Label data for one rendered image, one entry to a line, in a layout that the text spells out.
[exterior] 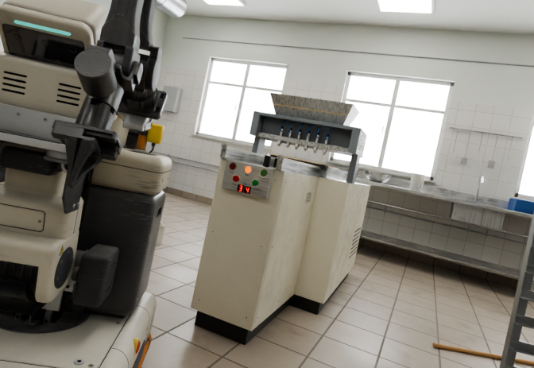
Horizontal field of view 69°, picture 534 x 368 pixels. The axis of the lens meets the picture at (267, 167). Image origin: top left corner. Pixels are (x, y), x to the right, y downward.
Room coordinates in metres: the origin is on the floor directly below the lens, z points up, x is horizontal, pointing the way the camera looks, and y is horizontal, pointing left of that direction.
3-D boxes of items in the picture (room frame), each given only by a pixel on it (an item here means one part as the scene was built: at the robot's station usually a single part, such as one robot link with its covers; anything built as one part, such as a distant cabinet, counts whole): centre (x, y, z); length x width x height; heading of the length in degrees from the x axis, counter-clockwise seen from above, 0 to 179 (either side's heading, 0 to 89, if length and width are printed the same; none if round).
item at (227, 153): (2.80, -0.13, 0.87); 2.01 x 0.03 x 0.07; 159
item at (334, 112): (2.64, -0.23, 1.25); 0.56 x 0.29 x 0.14; 69
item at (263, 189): (1.83, 0.08, 0.77); 0.24 x 0.04 x 0.14; 69
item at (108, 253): (1.03, 0.51, 0.45); 0.28 x 0.27 x 0.25; 96
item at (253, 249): (2.17, -0.05, 0.45); 0.70 x 0.34 x 0.90; 159
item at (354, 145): (2.64, -0.23, 1.01); 0.72 x 0.33 x 0.34; 69
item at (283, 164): (2.69, -0.41, 0.87); 2.01 x 0.03 x 0.07; 159
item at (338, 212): (3.09, -0.40, 0.42); 1.28 x 0.72 x 0.84; 159
